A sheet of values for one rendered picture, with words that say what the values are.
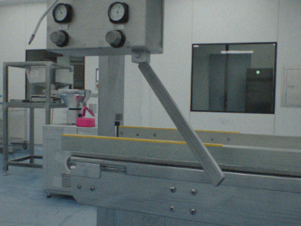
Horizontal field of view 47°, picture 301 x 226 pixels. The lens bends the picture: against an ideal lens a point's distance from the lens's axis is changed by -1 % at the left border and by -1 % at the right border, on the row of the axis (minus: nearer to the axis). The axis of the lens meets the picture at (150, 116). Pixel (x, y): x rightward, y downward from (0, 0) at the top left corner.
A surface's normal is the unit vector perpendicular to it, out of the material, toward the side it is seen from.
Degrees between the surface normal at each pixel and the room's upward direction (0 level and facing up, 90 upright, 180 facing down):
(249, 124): 90
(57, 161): 91
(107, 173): 90
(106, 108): 90
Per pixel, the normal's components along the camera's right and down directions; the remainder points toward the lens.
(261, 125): -0.29, 0.04
